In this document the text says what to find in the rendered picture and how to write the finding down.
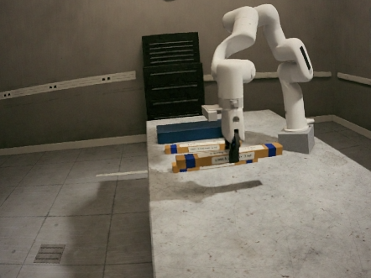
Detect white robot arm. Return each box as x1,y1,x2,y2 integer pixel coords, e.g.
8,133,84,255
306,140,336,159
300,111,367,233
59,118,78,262
201,4,314,133

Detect dark blue rectangular slab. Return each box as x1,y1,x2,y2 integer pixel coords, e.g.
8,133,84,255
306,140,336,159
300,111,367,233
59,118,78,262
156,119,223,144

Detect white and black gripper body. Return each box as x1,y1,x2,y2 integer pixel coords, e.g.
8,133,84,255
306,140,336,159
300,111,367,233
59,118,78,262
221,106,244,143

